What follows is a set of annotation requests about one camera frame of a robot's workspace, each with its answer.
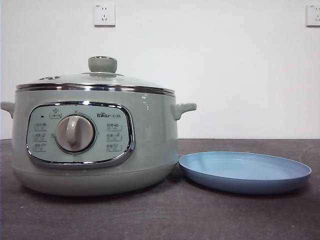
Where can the glass lid with green knob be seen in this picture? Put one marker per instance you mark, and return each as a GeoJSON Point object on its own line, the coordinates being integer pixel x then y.
{"type": "Point", "coordinates": [103, 65]}

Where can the pale green electric steamer pot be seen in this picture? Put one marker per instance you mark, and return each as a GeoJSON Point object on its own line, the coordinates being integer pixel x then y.
{"type": "Point", "coordinates": [150, 140]}

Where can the blue round plate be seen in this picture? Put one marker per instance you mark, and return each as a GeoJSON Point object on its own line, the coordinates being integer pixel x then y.
{"type": "Point", "coordinates": [240, 172]}

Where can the white wall socket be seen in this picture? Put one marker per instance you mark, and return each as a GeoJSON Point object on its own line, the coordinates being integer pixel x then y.
{"type": "Point", "coordinates": [105, 15]}
{"type": "Point", "coordinates": [314, 15]}

